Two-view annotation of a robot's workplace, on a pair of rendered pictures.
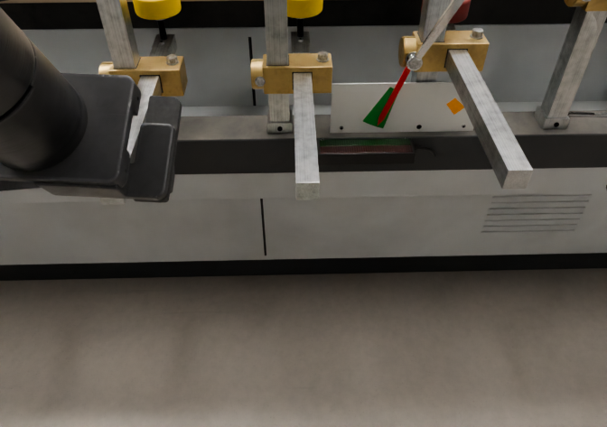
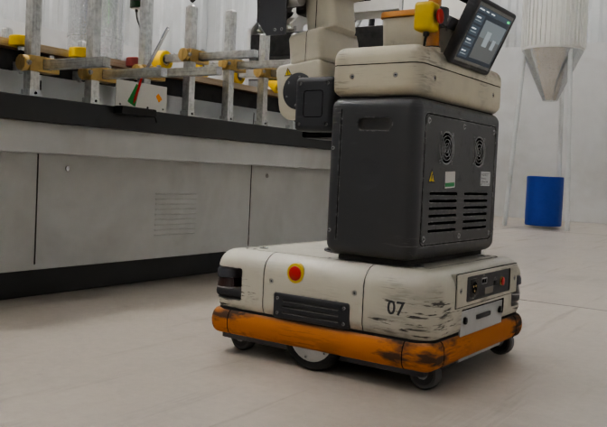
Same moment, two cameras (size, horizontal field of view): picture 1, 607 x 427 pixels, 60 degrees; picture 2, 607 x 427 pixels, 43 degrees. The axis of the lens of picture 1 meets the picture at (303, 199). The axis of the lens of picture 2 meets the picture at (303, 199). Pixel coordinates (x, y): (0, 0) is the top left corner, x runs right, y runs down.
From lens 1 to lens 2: 2.41 m
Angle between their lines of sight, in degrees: 64
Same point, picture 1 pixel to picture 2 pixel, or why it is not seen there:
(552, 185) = (195, 155)
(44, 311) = not seen: outside the picture
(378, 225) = (101, 229)
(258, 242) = (31, 249)
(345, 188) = (116, 150)
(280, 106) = (95, 88)
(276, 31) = (97, 49)
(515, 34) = not seen: hidden behind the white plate
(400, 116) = (140, 100)
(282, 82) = (98, 74)
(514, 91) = not seen: hidden behind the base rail
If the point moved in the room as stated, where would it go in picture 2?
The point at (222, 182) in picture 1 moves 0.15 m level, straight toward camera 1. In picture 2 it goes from (61, 140) to (98, 141)
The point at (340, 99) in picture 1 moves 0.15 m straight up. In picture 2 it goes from (119, 88) to (120, 45)
